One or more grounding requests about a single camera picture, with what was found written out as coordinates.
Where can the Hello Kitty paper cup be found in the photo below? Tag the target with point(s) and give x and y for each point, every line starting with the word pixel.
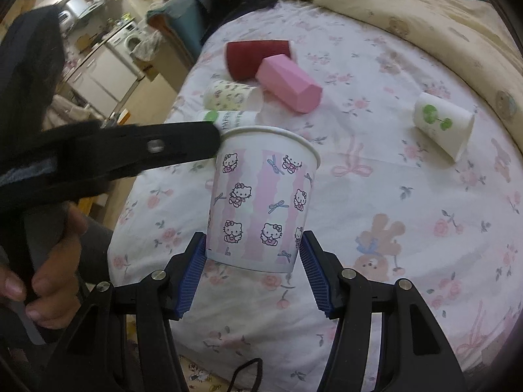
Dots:
pixel 263 180

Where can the person's left hand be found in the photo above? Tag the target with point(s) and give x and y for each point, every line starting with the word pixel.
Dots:
pixel 55 282

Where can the cream patterned paper cup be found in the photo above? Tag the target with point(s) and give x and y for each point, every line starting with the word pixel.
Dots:
pixel 224 95

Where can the cream bear print duvet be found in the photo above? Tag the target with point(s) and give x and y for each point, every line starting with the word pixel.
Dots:
pixel 467 36

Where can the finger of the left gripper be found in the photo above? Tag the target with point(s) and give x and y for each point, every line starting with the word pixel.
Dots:
pixel 80 160

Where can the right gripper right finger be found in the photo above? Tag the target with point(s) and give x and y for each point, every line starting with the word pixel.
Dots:
pixel 414 352

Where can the white kitchen cabinet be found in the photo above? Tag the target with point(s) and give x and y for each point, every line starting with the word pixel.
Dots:
pixel 103 80

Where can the green tree paper cup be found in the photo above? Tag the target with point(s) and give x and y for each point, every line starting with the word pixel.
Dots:
pixel 448 125

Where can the white floral bed sheet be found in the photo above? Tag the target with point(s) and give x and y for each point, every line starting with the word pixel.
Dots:
pixel 387 200

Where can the dark red paper cup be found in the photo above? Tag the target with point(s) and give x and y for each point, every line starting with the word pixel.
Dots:
pixel 243 58

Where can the pink faceted cup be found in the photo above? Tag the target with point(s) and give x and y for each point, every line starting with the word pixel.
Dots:
pixel 289 83

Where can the teal bed frame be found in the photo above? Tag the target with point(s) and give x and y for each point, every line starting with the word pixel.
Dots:
pixel 186 24

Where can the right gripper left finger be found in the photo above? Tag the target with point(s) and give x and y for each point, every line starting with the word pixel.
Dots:
pixel 91 353

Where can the white washing machine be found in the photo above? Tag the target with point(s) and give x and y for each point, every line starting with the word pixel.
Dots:
pixel 123 42

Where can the green band paper cup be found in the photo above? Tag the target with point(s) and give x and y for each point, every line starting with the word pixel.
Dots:
pixel 227 120

